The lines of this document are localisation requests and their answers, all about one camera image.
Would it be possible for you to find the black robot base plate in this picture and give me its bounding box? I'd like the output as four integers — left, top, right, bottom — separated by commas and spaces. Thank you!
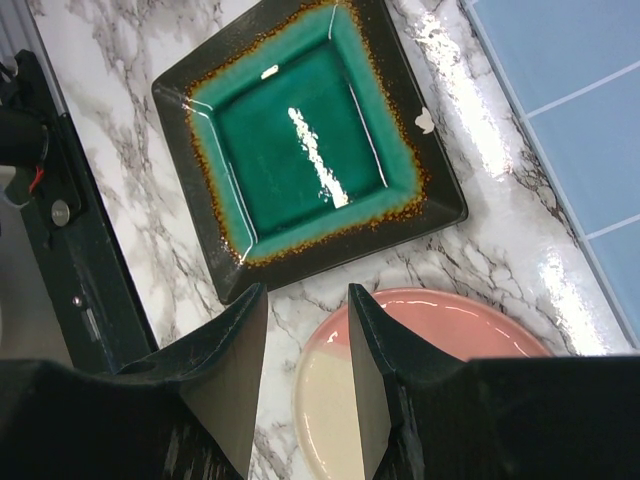
1, 50, 157, 373

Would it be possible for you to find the blue grid placemat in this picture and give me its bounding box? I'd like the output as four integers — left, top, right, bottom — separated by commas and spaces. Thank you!
464, 1, 639, 341

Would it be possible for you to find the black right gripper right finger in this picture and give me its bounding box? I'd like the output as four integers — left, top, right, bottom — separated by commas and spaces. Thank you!
348, 284, 639, 479

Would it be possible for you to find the beige floral round plate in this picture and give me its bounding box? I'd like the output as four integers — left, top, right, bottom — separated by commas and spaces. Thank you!
293, 288, 550, 479

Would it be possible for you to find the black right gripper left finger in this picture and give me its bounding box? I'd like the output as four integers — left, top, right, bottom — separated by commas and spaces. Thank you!
1, 284, 268, 479

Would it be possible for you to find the black teal square plate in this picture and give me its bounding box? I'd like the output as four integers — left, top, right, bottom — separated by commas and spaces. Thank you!
152, 1, 468, 304

